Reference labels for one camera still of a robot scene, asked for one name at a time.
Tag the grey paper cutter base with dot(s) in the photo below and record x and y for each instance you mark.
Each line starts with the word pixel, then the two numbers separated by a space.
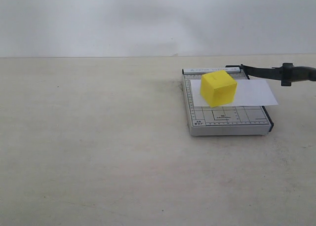
pixel 225 120

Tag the yellow cube block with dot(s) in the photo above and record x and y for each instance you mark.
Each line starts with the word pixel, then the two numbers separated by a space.
pixel 218 88

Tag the black cutter blade arm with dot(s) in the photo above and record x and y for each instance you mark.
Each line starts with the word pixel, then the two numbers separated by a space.
pixel 286 74

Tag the white paper sheet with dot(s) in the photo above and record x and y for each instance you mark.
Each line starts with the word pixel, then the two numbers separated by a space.
pixel 251 92

